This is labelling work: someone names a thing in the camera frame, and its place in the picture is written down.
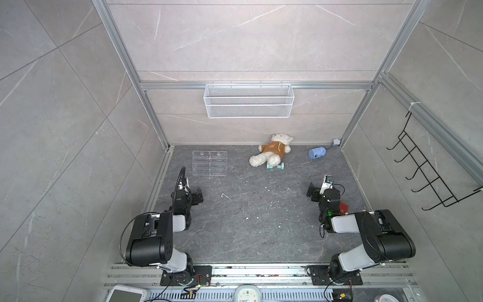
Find white tablet device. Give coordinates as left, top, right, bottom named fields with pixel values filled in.
left=105, top=285, right=151, bottom=302

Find white round timer device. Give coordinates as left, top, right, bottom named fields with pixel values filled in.
left=233, top=284, right=263, bottom=302

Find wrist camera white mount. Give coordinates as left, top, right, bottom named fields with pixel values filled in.
left=319, top=175, right=335, bottom=195
left=177, top=176, right=190, bottom=192

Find clear acrylic organizer tray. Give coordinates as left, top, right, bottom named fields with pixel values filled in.
left=192, top=150, right=228, bottom=177

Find aluminium front rail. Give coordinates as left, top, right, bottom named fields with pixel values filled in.
left=101, top=262, right=418, bottom=289

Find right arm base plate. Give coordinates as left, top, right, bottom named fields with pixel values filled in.
left=306, top=265, right=363, bottom=286

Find black wire hook rack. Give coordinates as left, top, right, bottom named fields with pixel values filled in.
left=386, top=111, right=482, bottom=211

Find red leather card holder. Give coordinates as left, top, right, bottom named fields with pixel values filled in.
left=339, top=202, right=349, bottom=215

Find white wire mesh basket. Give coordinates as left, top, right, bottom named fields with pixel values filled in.
left=203, top=84, right=295, bottom=119

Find white teddy bear orange shirt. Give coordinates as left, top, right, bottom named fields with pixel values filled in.
left=249, top=133, right=294, bottom=167

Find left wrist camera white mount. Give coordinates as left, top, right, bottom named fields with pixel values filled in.
left=177, top=176, right=190, bottom=192

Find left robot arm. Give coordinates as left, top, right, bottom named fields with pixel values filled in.
left=118, top=166, right=203, bottom=286

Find pink white round object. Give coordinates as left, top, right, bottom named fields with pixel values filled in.
left=374, top=294, right=399, bottom=302

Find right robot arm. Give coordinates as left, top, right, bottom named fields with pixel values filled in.
left=306, top=182, right=416, bottom=284

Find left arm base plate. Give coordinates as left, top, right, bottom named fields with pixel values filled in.
left=160, top=265, right=213, bottom=287

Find blue cylindrical cup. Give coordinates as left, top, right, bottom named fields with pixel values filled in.
left=308, top=147, right=327, bottom=159

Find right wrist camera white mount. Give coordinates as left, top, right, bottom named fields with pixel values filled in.
left=319, top=175, right=335, bottom=195

